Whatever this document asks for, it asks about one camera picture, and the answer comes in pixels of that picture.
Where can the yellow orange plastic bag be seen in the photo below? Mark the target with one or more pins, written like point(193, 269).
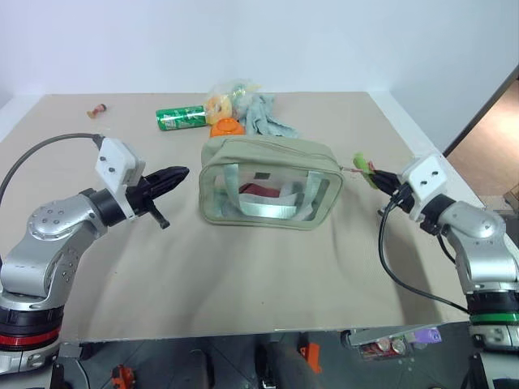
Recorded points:
point(217, 109)

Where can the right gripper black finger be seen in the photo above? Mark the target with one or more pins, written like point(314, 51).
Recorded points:
point(387, 176)
point(385, 185)

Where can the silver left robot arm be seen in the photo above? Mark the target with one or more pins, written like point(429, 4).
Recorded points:
point(52, 243)

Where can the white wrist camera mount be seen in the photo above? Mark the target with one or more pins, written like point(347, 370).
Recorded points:
point(115, 162)
point(427, 178)

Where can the orange round lid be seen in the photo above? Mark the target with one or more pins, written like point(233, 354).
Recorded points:
point(227, 127)

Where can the green zipper pull tag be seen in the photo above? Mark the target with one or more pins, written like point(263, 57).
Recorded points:
point(363, 165)

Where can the purple plastic piece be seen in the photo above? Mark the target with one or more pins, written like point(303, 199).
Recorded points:
point(426, 335)

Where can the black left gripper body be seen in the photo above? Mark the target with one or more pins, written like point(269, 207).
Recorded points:
point(140, 194)

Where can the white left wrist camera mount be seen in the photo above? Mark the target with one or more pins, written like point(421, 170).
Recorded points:
point(115, 162)

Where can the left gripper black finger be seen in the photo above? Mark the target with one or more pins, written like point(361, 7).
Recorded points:
point(172, 172)
point(166, 188)

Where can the green soda can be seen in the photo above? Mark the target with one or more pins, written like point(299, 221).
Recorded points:
point(180, 117)

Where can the red item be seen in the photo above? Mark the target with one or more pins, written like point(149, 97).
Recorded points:
point(257, 189)

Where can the teal terry cloth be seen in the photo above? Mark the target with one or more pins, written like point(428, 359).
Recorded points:
point(263, 117)

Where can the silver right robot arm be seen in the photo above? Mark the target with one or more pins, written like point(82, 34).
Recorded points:
point(482, 243)

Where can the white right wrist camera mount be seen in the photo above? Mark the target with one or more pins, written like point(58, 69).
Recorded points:
point(427, 178)

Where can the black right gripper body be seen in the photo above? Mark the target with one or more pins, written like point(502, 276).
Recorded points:
point(402, 196)

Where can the clear plastic bag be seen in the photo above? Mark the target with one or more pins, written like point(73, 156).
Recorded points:
point(239, 91)

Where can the beige clear toiletry bag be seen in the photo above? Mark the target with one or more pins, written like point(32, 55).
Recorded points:
point(267, 156)

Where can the orange table clamp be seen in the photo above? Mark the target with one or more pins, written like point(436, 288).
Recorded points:
point(311, 356)
point(123, 377)

